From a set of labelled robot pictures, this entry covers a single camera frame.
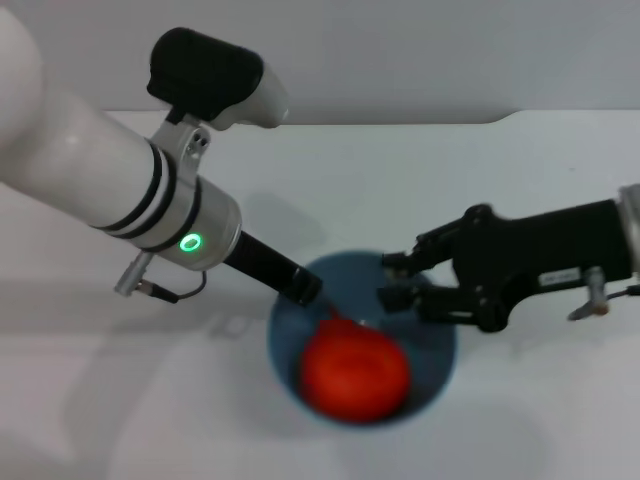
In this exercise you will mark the blue ceramic bowl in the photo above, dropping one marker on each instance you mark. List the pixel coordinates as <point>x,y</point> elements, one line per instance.
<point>435,350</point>

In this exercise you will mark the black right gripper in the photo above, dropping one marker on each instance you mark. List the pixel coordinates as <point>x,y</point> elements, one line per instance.
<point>525,250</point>

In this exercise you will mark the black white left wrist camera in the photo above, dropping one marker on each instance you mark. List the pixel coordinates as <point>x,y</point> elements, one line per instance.
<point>200,70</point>

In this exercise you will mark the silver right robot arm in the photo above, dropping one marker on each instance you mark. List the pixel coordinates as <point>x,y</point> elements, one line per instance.
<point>631,220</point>

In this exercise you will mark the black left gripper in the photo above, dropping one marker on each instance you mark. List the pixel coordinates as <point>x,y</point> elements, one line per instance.
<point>262,262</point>

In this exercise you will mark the orange fruit with stem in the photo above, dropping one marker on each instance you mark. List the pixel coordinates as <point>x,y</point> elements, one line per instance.
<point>355,370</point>

